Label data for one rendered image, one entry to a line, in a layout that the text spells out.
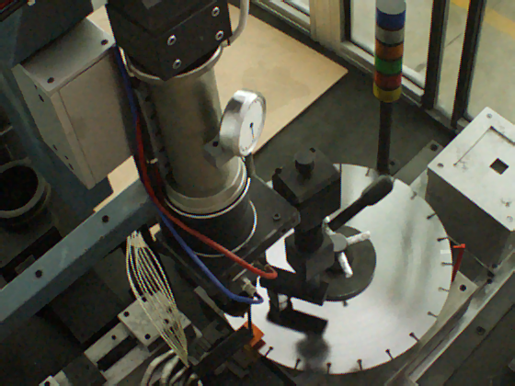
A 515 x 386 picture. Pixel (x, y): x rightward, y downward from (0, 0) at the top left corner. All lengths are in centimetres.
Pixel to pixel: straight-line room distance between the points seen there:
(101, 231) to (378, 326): 38
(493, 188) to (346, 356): 39
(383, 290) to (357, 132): 48
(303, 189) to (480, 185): 51
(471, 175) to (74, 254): 62
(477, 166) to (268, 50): 57
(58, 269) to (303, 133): 62
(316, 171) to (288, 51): 84
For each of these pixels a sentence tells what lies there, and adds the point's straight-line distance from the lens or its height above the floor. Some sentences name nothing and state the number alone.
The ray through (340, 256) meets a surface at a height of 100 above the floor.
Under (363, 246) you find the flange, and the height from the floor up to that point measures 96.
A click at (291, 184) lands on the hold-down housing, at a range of 69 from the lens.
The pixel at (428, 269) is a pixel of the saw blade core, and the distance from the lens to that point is 100.
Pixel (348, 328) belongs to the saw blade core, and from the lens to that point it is 95.
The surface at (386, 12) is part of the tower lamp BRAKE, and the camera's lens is 101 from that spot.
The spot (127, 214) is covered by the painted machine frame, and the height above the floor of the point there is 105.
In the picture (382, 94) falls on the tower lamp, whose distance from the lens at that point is 113.
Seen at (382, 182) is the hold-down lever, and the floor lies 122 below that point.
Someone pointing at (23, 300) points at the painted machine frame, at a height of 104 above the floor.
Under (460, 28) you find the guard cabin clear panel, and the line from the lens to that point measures 125.
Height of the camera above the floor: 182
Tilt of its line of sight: 55 degrees down
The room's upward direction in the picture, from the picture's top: 8 degrees counter-clockwise
